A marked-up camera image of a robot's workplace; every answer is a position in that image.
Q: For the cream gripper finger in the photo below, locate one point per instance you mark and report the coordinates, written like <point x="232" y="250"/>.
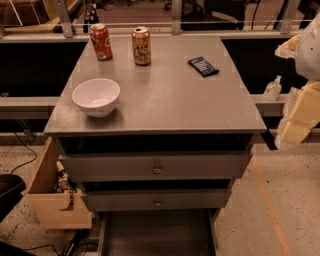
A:
<point x="301" y="113"/>
<point x="287" y="49"/>

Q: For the blue rxbar wrapper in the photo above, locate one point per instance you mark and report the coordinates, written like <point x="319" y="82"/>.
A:
<point x="203" y="67"/>

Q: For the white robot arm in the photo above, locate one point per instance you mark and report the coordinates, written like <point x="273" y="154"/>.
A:
<point x="307" y="60"/>

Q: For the grey middle drawer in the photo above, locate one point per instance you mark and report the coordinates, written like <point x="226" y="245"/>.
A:
<point x="156" y="199"/>

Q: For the grey drawer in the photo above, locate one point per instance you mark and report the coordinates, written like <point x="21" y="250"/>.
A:
<point x="157" y="233"/>
<point x="142" y="167"/>
<point x="156" y="199"/>

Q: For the grey drawer cabinet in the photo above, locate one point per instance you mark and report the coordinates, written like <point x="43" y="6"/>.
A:
<point x="164" y="108"/>

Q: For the grey bottom drawer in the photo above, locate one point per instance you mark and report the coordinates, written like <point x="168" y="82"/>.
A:
<point x="157" y="233"/>

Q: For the grey top drawer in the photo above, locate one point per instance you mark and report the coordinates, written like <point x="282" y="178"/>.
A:
<point x="142" y="167"/>

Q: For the clear sanitizer bottle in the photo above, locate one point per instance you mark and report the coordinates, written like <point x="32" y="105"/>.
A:
<point x="273" y="89"/>

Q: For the orange LaCroix can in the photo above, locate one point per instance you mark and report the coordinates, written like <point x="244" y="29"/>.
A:
<point x="141" y="45"/>

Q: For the red soda can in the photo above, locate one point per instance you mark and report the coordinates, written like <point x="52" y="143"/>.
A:
<point x="100" y="39"/>

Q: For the white bowl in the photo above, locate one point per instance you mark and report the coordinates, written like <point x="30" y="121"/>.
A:
<point x="97" y="97"/>

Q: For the items inside wooden crate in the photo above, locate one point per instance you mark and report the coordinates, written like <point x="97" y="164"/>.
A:
<point x="63" y="182"/>

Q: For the wooden crate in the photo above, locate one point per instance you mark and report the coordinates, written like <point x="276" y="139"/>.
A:
<point x="55" y="210"/>

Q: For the black chair edge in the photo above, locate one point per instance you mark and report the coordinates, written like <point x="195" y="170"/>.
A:
<point x="11" y="188"/>

